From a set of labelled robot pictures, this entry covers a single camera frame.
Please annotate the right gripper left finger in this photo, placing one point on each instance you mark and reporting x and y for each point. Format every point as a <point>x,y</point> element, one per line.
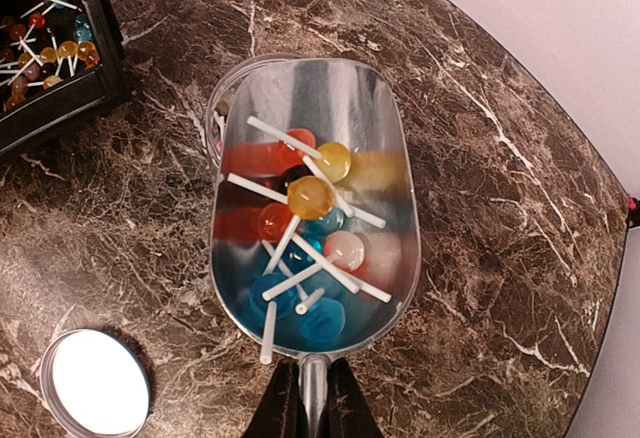
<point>279,412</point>

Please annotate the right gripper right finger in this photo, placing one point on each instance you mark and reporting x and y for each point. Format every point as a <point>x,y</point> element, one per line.
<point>348,414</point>

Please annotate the silver jar lid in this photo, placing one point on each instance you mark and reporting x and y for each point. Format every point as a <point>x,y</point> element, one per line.
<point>94,386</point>

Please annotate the silver metal scoop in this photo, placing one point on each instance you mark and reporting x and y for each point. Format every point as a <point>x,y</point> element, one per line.
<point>315,244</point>

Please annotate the clear plastic jar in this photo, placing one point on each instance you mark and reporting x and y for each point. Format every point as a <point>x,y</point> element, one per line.
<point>222,97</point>

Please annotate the black bin with lollipops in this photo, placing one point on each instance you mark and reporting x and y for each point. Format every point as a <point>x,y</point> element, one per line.
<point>99,89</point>

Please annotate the pile of lollipops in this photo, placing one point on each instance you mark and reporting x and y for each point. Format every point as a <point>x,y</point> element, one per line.
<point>43,46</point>

